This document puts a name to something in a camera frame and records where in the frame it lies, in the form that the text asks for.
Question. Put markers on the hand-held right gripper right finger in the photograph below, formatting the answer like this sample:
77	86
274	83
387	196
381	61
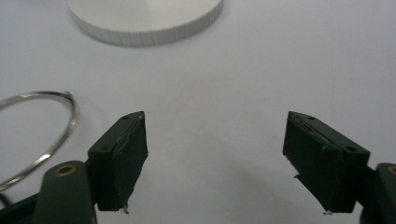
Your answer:
323	168

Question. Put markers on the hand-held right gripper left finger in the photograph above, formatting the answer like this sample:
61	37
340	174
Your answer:
124	168

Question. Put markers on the thin silver hoop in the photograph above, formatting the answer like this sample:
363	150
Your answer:
74	118

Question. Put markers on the white jewelry stand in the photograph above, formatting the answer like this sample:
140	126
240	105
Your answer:
146	21

